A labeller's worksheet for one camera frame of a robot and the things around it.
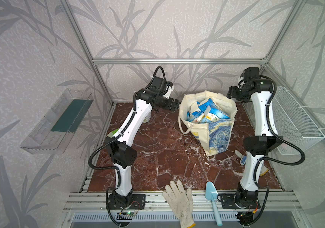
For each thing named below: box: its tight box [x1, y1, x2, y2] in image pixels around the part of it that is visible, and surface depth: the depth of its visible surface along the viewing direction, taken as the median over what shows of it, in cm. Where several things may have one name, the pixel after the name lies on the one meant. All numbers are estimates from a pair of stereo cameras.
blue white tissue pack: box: [198, 97, 231, 123], surface depth 81 cm
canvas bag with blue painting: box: [178, 90, 239, 157], surface depth 85 cm
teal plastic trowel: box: [205, 181, 223, 227], surface depth 77 cm
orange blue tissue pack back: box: [186, 108, 212, 124], surface depth 90 cm
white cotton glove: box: [162, 180, 196, 228], surface depth 74 cm
